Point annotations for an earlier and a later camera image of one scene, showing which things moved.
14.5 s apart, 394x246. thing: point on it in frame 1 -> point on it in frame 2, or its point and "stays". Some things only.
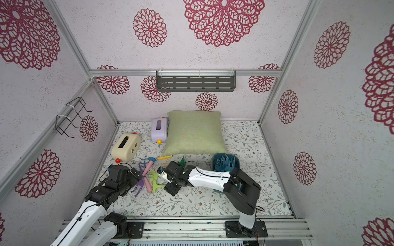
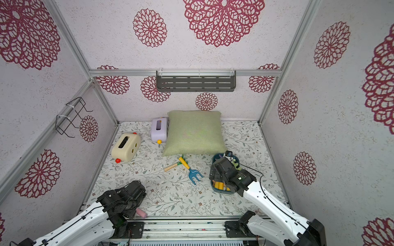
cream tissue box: [125, 146] stays
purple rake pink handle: [140, 182] -> [141, 213]
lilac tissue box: [159, 128] stays
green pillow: [194, 132] stays
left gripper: [133, 179] -> [131, 214]
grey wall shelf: [196, 81] stays
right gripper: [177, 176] -> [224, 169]
